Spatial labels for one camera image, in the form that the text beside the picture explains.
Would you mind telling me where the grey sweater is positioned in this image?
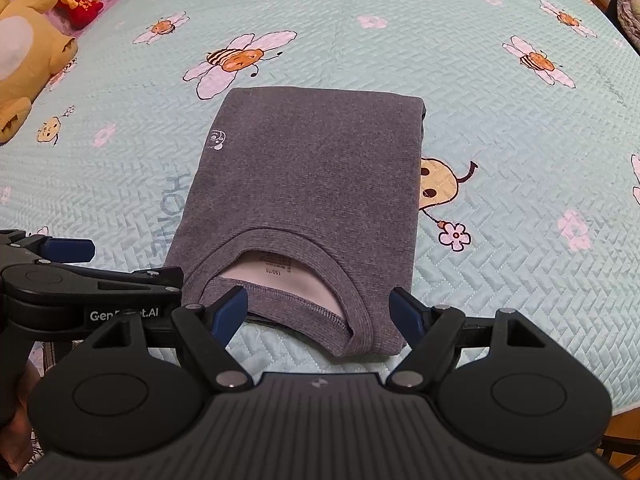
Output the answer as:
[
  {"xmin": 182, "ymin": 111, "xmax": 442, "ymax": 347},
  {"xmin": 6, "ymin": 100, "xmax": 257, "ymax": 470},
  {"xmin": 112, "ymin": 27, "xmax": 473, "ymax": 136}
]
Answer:
[{"xmin": 164, "ymin": 86, "xmax": 427, "ymax": 358}]

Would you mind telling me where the red plush toy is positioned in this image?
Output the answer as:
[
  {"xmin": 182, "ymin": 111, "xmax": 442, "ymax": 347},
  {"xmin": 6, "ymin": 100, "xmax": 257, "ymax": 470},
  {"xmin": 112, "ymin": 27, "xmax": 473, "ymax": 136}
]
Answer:
[{"xmin": 40, "ymin": 0, "xmax": 105, "ymax": 30}]

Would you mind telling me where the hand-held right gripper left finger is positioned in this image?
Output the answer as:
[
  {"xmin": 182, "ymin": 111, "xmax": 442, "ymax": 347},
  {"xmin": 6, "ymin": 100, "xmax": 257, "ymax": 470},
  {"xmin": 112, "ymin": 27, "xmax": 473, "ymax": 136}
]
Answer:
[{"xmin": 90, "ymin": 285, "xmax": 254, "ymax": 394}]

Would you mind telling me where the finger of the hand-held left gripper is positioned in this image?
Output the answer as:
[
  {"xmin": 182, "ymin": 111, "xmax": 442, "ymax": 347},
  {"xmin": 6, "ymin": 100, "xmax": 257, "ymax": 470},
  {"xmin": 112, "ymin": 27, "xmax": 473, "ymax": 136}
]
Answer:
[
  {"xmin": 96, "ymin": 268, "xmax": 185, "ymax": 294},
  {"xmin": 0, "ymin": 229, "xmax": 97, "ymax": 264}
]

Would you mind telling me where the folded floral quilt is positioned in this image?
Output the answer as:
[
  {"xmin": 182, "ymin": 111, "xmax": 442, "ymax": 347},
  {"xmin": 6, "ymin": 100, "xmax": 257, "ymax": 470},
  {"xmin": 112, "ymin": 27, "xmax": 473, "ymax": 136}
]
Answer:
[{"xmin": 616, "ymin": 0, "xmax": 640, "ymax": 51}]

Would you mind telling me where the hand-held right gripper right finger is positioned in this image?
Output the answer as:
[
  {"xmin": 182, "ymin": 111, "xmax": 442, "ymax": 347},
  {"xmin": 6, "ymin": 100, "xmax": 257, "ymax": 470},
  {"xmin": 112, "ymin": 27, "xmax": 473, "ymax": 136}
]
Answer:
[{"xmin": 387, "ymin": 287, "xmax": 546, "ymax": 394}]

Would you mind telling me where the large yellow plush toy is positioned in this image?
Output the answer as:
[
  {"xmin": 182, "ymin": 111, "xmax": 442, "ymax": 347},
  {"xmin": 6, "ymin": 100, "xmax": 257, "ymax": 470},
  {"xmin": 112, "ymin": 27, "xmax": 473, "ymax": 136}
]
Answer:
[{"xmin": 0, "ymin": 0, "xmax": 78, "ymax": 145}]

